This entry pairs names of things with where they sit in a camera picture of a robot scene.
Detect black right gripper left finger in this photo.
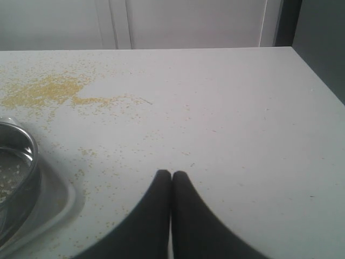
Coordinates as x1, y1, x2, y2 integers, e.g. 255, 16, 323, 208
75, 170, 172, 258

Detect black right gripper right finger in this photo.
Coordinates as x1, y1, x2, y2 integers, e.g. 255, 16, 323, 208
171, 171, 266, 258

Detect round steel mesh sieve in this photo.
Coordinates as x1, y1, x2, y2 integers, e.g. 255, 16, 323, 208
1, 122, 42, 246

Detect white square plastic tray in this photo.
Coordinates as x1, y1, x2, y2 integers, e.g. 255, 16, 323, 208
1, 117, 77, 258

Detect spilled yellow grain pile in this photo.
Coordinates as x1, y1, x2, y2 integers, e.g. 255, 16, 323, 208
1, 75, 146, 110

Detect white cabinet doors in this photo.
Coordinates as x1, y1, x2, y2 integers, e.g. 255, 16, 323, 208
1, 0, 282, 51

